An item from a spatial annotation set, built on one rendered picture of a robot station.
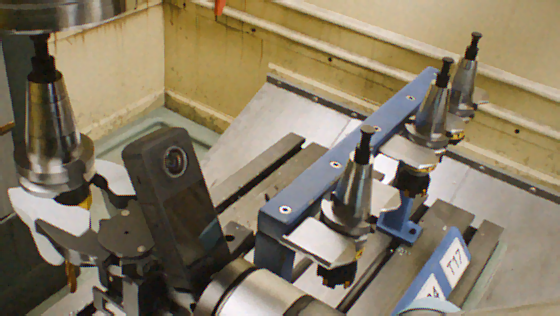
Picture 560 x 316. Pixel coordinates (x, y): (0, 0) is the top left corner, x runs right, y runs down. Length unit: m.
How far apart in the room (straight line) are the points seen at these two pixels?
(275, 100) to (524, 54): 0.64
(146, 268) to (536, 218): 1.11
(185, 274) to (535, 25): 1.03
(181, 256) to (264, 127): 1.16
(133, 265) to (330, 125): 1.15
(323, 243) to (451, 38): 0.84
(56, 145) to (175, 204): 0.12
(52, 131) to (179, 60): 1.41
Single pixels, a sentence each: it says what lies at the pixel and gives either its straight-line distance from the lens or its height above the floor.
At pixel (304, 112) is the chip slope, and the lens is 1.58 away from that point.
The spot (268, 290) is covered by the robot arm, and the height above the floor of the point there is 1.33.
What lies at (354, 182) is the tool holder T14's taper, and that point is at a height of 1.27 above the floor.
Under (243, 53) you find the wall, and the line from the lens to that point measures 1.70.
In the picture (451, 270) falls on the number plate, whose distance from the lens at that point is 1.07.
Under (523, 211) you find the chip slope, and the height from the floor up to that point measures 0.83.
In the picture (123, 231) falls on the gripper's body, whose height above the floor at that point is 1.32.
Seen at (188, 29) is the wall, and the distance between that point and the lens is 1.81.
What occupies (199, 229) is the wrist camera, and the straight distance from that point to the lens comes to 0.44.
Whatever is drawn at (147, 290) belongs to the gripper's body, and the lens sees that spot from 0.47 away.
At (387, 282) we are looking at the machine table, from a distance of 1.06.
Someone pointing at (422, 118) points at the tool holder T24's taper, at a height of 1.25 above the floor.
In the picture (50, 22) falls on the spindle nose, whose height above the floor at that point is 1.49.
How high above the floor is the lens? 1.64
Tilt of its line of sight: 35 degrees down
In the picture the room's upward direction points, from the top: 7 degrees clockwise
